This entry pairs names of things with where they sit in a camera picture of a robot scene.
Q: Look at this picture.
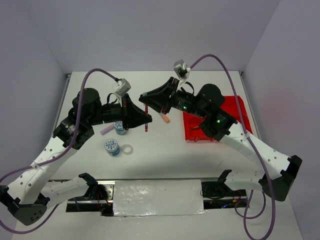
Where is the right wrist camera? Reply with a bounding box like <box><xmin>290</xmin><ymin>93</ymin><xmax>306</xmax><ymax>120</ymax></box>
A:
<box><xmin>173</xmin><ymin>59</ymin><xmax>191</xmax><ymax>86</ymax></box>

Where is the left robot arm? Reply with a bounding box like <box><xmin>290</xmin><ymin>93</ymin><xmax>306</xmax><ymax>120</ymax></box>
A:
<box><xmin>0</xmin><ymin>88</ymin><xmax>152</xmax><ymax>226</ymax></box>

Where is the red bin back right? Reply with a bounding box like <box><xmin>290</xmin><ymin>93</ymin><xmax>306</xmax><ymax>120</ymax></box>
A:
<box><xmin>221</xmin><ymin>95</ymin><xmax>253</xmax><ymax>133</ymax></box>

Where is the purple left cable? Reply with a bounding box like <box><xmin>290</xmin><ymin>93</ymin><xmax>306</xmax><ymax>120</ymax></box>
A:
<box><xmin>0</xmin><ymin>68</ymin><xmax>118</xmax><ymax>235</ymax></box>

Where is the pink highlighter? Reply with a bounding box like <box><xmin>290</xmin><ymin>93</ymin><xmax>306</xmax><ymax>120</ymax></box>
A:
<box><xmin>100</xmin><ymin>125</ymin><xmax>115</xmax><ymax>136</ymax></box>

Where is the red bin front left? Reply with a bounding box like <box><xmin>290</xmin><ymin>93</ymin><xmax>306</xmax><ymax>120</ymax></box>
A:
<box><xmin>183</xmin><ymin>112</ymin><xmax>216</xmax><ymax>142</ymax></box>

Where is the blue slime jar far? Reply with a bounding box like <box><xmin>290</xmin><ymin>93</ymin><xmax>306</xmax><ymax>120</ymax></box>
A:
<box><xmin>113</xmin><ymin>121</ymin><xmax>128</xmax><ymax>136</ymax></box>

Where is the metal base rail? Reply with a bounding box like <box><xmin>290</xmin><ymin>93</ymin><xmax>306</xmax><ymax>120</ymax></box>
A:
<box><xmin>66</xmin><ymin>179</ymin><xmax>247</xmax><ymax>217</ymax></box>

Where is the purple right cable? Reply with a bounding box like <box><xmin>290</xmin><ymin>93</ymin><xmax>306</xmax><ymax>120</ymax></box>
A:
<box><xmin>188</xmin><ymin>54</ymin><xmax>278</xmax><ymax>240</ymax></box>

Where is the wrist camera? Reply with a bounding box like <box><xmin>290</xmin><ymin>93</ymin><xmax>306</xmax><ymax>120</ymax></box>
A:
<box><xmin>173</xmin><ymin>59</ymin><xmax>191</xmax><ymax>86</ymax></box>
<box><xmin>112</xmin><ymin>78</ymin><xmax>131</xmax><ymax>98</ymax></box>

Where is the small clear tape roll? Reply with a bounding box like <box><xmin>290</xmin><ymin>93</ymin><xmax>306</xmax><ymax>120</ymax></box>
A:
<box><xmin>121</xmin><ymin>144</ymin><xmax>133</xmax><ymax>155</ymax></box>

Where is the red gel pen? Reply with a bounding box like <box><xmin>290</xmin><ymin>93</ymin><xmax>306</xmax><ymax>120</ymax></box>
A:
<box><xmin>143</xmin><ymin>106</ymin><xmax>150</xmax><ymax>133</ymax></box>

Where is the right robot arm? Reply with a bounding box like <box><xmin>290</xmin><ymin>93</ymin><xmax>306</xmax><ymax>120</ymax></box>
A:
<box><xmin>139</xmin><ymin>77</ymin><xmax>302</xmax><ymax>202</ymax></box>

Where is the red bin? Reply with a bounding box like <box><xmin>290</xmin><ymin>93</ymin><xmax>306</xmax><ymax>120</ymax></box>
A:
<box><xmin>221</xmin><ymin>95</ymin><xmax>253</xmax><ymax>133</ymax></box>
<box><xmin>183</xmin><ymin>112</ymin><xmax>216</xmax><ymax>142</ymax></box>

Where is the purple cable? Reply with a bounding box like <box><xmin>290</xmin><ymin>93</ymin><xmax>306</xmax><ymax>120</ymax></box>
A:
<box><xmin>0</xmin><ymin>68</ymin><xmax>118</xmax><ymax>235</ymax></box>
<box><xmin>188</xmin><ymin>54</ymin><xmax>278</xmax><ymax>240</ymax></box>

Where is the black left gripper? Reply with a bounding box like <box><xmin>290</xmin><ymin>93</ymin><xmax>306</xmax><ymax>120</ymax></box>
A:
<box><xmin>87</xmin><ymin>93</ymin><xmax>153</xmax><ymax>131</ymax></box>

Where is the orange highlighter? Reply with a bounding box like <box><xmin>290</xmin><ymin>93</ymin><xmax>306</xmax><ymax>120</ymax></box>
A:
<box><xmin>159</xmin><ymin>113</ymin><xmax>171</xmax><ymax>124</ymax></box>

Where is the blue slime jar near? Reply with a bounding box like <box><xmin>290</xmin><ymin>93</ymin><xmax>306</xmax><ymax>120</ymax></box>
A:
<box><xmin>104</xmin><ymin>138</ymin><xmax>121</xmax><ymax>157</ymax></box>

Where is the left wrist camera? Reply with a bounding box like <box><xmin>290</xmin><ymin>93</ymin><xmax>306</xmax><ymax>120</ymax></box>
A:
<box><xmin>112</xmin><ymin>78</ymin><xmax>131</xmax><ymax>98</ymax></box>

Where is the blue slime jar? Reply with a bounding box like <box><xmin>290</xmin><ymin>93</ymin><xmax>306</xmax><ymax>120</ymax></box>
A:
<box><xmin>104</xmin><ymin>138</ymin><xmax>121</xmax><ymax>157</ymax></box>
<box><xmin>113</xmin><ymin>121</ymin><xmax>128</xmax><ymax>136</ymax></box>

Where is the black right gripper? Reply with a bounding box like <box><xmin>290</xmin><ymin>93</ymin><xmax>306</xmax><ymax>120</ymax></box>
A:
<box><xmin>138</xmin><ymin>76</ymin><xmax>207</xmax><ymax>118</ymax></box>

